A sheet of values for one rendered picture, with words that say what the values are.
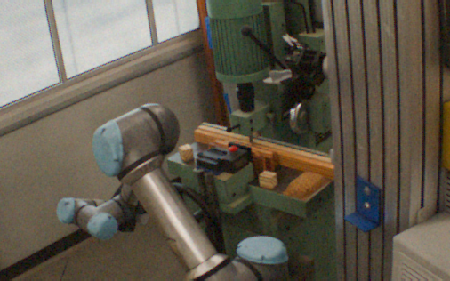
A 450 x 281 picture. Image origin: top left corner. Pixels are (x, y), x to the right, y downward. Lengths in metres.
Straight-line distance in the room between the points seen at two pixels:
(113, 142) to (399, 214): 0.64
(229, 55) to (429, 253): 1.11
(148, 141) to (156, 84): 2.20
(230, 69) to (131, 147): 0.69
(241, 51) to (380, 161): 0.91
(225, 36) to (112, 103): 1.58
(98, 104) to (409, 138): 2.50
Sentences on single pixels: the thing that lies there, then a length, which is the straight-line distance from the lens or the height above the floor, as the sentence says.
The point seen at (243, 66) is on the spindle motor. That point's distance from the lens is 2.08.
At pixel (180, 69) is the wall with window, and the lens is 3.79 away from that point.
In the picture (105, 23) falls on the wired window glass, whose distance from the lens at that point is 3.53.
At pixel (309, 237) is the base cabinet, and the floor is 0.63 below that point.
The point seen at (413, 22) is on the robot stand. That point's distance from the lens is 1.11.
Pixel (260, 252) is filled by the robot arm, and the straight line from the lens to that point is 1.54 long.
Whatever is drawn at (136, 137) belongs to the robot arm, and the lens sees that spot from 1.50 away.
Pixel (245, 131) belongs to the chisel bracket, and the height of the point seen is 1.02.
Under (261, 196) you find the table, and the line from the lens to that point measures 2.11.
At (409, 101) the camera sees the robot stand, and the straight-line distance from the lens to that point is 1.15.
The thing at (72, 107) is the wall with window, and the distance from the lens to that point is 3.41.
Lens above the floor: 1.93
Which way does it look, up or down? 25 degrees down
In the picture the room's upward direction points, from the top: 8 degrees counter-clockwise
